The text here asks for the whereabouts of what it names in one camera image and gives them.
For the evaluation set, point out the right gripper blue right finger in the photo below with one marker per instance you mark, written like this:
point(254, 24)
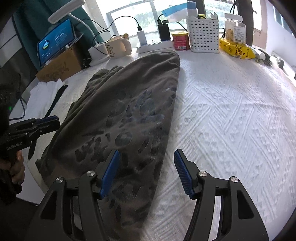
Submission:
point(187, 172)

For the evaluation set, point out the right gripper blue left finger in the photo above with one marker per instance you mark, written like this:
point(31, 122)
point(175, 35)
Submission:
point(107, 173)

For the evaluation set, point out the dark grey t-shirt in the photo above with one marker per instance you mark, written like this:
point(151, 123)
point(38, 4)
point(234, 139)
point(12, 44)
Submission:
point(128, 109)

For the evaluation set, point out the person left hand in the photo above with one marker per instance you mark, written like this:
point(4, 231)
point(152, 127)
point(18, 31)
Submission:
point(17, 170)

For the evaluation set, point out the white garment black trim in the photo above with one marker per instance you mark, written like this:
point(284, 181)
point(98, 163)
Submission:
point(41, 98)

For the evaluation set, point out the brown cardboard box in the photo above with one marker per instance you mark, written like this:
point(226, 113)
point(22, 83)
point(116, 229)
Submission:
point(62, 67)

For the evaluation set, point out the blue screen tablet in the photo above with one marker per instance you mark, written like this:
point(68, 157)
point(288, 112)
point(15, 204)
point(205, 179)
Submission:
point(57, 39)

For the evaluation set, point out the white power strip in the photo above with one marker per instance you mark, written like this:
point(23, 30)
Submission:
point(155, 46)

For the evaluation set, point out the cream cartoon mug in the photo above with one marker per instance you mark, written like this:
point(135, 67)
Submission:
point(119, 46)

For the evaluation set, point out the red tin can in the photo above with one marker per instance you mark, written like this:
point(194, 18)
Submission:
point(181, 40)

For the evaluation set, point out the yellow duck snack bag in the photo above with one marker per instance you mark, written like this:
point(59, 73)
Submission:
point(236, 50)

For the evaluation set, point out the keys and black pouch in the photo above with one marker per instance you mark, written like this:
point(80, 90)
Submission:
point(262, 57)

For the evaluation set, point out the white perforated plastic basket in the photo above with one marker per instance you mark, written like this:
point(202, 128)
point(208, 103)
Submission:
point(203, 35)

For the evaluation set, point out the white usb charger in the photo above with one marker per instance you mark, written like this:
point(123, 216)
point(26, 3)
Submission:
point(141, 36)

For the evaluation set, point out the black power adapter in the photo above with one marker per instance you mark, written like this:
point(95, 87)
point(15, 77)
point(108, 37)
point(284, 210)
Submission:
point(164, 32)

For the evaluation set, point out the small dark figurine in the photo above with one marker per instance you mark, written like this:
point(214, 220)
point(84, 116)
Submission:
point(280, 63)

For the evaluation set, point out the clear jar white lid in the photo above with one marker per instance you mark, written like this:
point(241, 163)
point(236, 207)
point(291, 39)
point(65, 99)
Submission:
point(235, 29)

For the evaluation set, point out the blue white pack in basket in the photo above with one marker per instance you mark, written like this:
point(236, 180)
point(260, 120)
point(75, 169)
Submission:
point(182, 11)

